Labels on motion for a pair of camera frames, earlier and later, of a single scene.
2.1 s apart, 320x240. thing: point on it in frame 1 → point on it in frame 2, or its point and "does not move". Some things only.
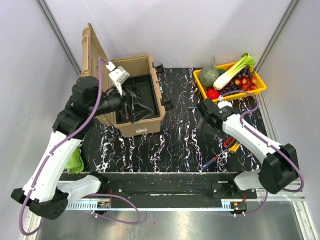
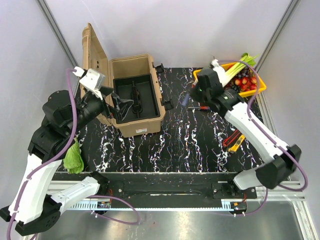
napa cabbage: (75, 165) does not move
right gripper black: (203, 124) → (192, 94)
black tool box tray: (142, 95) does not move
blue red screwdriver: (213, 160) → (186, 100)
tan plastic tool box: (91, 50) does not move
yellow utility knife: (233, 149) does not move
